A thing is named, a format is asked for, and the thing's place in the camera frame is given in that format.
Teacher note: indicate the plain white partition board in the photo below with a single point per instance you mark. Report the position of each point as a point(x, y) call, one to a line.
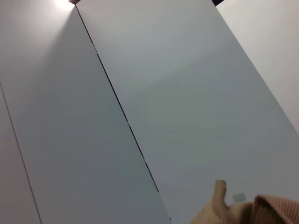
point(11, 175)
point(70, 116)

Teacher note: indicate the white partition board with label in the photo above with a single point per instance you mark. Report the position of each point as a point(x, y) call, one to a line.
point(187, 93)

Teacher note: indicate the small grey label sticker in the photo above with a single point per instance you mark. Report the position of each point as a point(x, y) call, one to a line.
point(238, 197)

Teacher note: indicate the khaki canvas food bag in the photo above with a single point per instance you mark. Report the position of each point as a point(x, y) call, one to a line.
point(245, 213)

